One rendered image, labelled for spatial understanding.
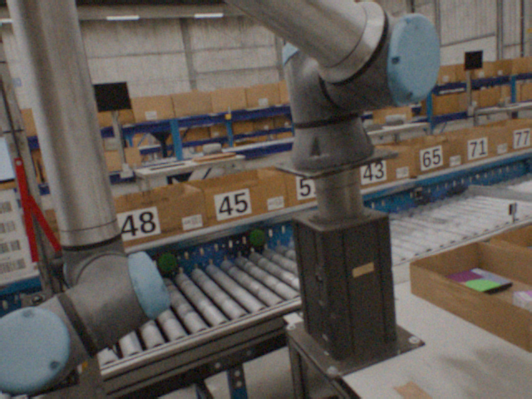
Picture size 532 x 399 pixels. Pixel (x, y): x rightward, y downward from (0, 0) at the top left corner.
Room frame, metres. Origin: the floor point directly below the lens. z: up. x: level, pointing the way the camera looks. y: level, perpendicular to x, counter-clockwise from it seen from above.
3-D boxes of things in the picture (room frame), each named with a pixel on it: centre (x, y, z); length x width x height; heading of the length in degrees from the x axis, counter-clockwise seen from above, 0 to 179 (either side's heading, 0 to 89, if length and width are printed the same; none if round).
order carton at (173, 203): (1.78, 0.49, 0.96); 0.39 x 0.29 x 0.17; 115
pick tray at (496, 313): (1.05, -0.59, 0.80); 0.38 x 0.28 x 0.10; 21
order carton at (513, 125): (2.77, -1.63, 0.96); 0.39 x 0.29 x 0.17; 115
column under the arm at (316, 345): (0.98, -0.17, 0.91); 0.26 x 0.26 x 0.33; 20
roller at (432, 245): (1.76, -0.55, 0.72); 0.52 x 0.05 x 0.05; 25
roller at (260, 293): (1.46, 0.10, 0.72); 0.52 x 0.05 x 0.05; 25
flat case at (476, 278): (1.13, -0.55, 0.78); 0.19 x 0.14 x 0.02; 107
